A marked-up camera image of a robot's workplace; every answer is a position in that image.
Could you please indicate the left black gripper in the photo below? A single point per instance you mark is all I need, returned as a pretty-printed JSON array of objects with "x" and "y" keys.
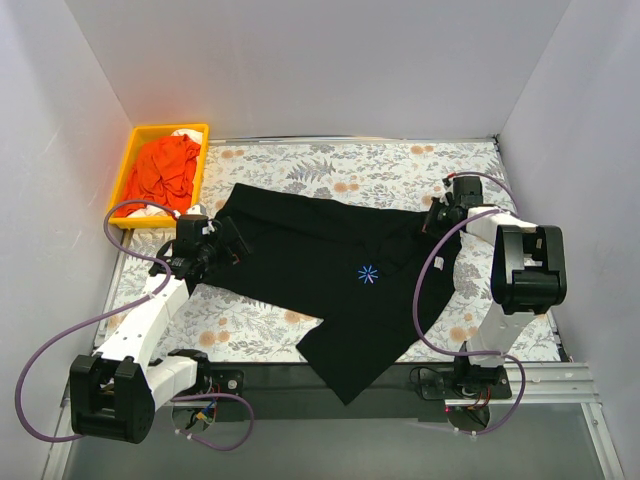
[{"x": 223, "y": 242}]

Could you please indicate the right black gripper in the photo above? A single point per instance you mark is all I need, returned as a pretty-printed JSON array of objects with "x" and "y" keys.
[{"x": 439, "y": 215}]

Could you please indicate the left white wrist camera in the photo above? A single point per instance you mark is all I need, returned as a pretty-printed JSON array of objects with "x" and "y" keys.
[{"x": 200, "y": 210}]

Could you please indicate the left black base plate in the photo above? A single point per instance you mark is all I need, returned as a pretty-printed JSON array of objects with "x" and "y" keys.
[{"x": 227, "y": 381}]

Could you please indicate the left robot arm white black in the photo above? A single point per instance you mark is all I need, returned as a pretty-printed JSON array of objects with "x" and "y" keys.
[{"x": 116, "y": 391}]

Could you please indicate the black t shirt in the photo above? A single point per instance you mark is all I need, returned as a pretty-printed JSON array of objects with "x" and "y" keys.
[{"x": 354, "y": 268}]

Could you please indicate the aluminium frame rail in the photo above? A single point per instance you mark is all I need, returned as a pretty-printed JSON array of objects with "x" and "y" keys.
[{"x": 557, "y": 432}]

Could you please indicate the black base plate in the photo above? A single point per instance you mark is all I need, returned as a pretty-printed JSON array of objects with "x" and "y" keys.
[
  {"x": 227, "y": 381},
  {"x": 441, "y": 382}
]

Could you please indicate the yellow plastic bin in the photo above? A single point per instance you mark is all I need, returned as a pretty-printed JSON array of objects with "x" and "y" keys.
[{"x": 162, "y": 167}]

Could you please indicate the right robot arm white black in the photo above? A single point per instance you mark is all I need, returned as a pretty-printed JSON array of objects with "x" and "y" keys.
[{"x": 528, "y": 277}]

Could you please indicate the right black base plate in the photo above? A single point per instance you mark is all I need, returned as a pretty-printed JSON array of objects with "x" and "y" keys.
[{"x": 441, "y": 382}]

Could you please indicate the orange t shirt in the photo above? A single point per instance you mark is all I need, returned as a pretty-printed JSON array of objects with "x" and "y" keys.
[{"x": 165, "y": 175}]

